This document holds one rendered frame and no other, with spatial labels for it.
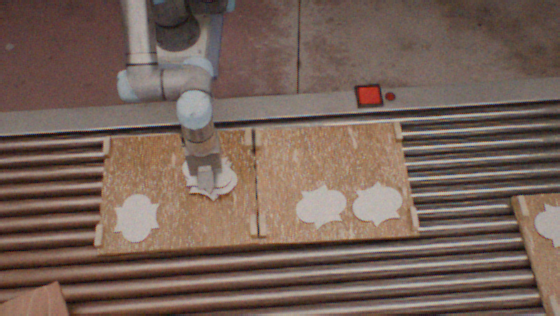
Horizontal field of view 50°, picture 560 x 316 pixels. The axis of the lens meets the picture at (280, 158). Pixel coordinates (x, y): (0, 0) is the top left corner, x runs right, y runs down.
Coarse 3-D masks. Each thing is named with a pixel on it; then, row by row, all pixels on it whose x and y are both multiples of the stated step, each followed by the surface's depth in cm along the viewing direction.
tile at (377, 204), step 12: (360, 192) 160; (372, 192) 160; (384, 192) 160; (396, 192) 160; (360, 204) 158; (372, 204) 158; (384, 204) 158; (396, 204) 158; (360, 216) 156; (372, 216) 156; (384, 216) 156; (396, 216) 156
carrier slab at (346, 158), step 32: (288, 128) 171; (320, 128) 171; (352, 128) 171; (384, 128) 171; (256, 160) 166; (288, 160) 166; (320, 160) 166; (352, 160) 166; (384, 160) 166; (288, 192) 161; (352, 192) 161; (288, 224) 156; (352, 224) 156; (384, 224) 156
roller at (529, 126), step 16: (400, 128) 174; (416, 128) 174; (432, 128) 173; (448, 128) 173; (464, 128) 173; (480, 128) 174; (496, 128) 174; (512, 128) 174; (528, 128) 174; (544, 128) 174; (0, 160) 168; (16, 160) 168; (32, 160) 168; (48, 160) 169; (64, 160) 169; (80, 160) 169; (96, 160) 170
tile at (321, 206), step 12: (312, 192) 160; (324, 192) 160; (336, 192) 160; (300, 204) 158; (312, 204) 158; (324, 204) 158; (336, 204) 158; (300, 216) 156; (312, 216) 156; (324, 216) 156; (336, 216) 156
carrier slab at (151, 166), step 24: (120, 144) 169; (144, 144) 169; (168, 144) 169; (240, 144) 169; (120, 168) 165; (144, 168) 165; (168, 168) 165; (240, 168) 165; (120, 192) 161; (144, 192) 161; (168, 192) 161; (240, 192) 161; (168, 216) 157; (192, 216) 157; (216, 216) 157; (240, 216) 157; (120, 240) 154; (144, 240) 154; (168, 240) 154; (192, 240) 154; (216, 240) 154; (240, 240) 154
